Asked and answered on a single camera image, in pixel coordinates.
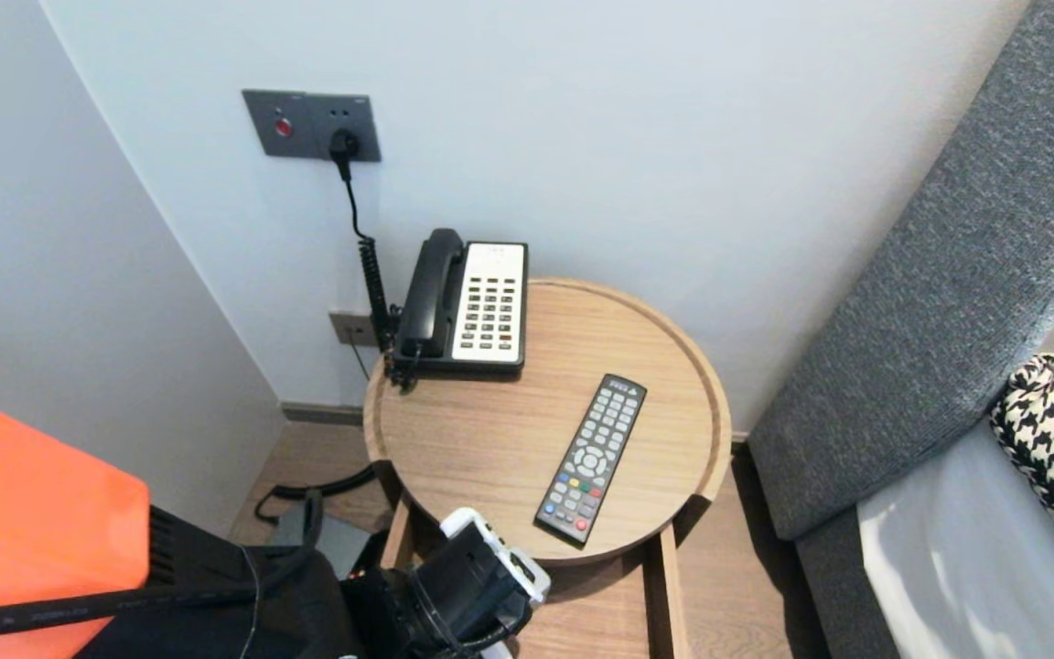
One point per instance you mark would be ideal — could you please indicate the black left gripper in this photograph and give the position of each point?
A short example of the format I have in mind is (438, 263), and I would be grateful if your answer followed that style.
(463, 595)

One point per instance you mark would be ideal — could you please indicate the round wooden side table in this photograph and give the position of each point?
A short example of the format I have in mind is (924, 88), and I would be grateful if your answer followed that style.
(600, 613)
(509, 421)

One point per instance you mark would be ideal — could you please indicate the black TV remote control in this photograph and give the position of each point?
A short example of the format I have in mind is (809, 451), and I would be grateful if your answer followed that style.
(591, 458)

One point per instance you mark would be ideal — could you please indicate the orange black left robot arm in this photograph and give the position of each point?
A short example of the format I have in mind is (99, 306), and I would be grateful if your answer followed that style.
(33, 513)

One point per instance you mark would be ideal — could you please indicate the grey power adapter box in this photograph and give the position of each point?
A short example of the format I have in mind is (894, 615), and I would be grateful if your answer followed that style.
(342, 542)

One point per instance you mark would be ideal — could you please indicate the black white desk telephone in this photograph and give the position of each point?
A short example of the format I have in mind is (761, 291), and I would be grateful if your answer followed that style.
(490, 302)

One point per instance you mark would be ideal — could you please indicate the black telephone handset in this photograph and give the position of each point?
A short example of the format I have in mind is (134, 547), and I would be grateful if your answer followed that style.
(431, 293)

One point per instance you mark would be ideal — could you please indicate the grey fabric headboard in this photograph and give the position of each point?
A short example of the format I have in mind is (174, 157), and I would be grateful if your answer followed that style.
(948, 275)

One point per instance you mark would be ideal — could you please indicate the small grey wall outlet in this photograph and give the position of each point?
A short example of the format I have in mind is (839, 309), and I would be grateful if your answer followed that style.
(349, 329)

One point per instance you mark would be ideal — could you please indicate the grey fabric bed frame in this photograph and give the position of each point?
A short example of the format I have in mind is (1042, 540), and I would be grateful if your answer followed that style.
(838, 595)

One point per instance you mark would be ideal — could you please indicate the grey wall socket panel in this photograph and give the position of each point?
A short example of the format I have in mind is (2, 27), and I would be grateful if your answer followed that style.
(307, 119)

